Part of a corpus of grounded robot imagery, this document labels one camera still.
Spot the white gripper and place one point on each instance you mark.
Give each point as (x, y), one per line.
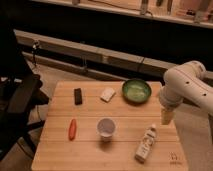
(166, 116)

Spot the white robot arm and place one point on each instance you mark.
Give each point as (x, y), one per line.
(185, 82)

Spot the white plastic bottle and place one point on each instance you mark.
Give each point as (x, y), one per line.
(146, 144)

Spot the green bowl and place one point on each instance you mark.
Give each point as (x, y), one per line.
(136, 90)

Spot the white sponge block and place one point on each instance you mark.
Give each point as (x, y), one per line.
(107, 94)

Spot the wooden table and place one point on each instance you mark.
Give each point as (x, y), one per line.
(87, 152)

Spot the black rectangular block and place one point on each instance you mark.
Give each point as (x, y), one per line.
(78, 96)

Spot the orange carrot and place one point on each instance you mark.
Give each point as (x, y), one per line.
(72, 129)

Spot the black chair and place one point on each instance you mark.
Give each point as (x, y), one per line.
(20, 92)

